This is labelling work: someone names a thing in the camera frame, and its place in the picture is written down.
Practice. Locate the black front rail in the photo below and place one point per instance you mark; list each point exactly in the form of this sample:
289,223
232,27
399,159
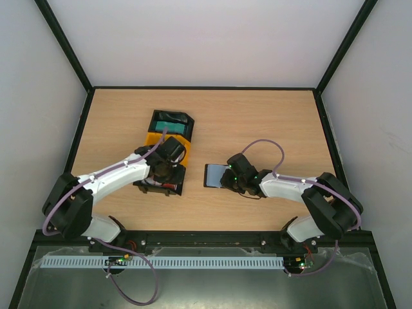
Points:
272,242

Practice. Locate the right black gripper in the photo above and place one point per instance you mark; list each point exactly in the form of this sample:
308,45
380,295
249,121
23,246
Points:
227,181

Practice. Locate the black leather card holder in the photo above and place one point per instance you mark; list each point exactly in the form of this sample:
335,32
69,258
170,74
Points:
213,174

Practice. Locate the black bin with teal cards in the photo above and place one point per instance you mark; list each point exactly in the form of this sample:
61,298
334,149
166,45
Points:
173,116

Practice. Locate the teal card stack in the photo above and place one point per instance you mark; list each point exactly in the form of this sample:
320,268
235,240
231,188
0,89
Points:
172,127

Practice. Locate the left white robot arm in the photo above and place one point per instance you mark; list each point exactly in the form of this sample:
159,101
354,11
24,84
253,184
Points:
69,207

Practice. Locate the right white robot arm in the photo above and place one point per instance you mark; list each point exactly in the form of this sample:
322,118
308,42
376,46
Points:
333,209

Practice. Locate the white slotted cable duct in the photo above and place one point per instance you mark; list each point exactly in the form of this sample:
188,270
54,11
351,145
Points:
166,262

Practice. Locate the yellow bin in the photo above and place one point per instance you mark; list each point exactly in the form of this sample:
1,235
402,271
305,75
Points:
152,138

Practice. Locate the black bin with red cards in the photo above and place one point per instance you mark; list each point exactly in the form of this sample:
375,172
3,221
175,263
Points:
145,188

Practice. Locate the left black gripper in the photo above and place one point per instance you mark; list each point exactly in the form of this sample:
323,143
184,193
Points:
161,180

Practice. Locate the red white card stack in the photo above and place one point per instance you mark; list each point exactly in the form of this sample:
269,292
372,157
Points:
162,185

